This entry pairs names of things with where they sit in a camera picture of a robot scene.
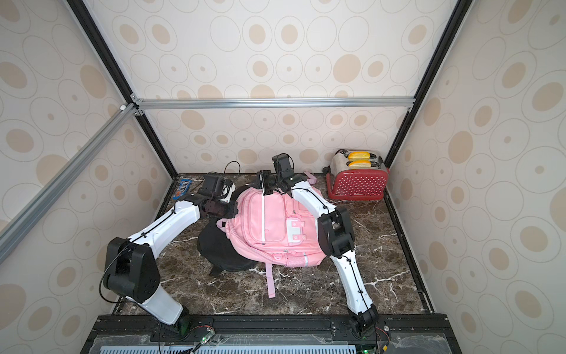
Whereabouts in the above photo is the black backpack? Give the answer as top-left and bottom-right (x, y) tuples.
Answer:
(197, 186), (257, 277)

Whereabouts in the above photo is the pink backpack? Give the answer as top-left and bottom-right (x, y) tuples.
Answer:
(217, 186), (326, 298)

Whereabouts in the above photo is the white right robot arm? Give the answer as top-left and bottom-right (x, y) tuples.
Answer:
(257, 170), (379, 334)

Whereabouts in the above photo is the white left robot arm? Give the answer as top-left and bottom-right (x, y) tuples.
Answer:
(100, 194), (237, 336)

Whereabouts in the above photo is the blue candy packet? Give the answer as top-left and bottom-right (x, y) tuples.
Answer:
(172, 178), (193, 201)

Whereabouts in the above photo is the red polka dot toaster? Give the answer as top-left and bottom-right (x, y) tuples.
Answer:
(322, 149), (390, 201)

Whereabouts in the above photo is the yellow toast slice rear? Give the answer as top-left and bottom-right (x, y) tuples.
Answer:
(347, 151), (372, 161)

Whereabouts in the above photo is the yellow toast slice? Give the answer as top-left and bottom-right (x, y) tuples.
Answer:
(347, 151), (372, 161)
(346, 160), (373, 169)

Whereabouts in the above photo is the yellow toast slice front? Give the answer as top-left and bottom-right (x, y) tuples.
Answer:
(346, 160), (373, 169)

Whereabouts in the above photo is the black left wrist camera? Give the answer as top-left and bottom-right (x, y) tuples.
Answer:
(198, 174), (236, 202)

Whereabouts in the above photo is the horizontal aluminium rail back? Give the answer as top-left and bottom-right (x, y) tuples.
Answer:
(133, 97), (416, 112)

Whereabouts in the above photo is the aluminium rail left wall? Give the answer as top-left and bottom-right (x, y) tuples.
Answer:
(1, 103), (136, 261)

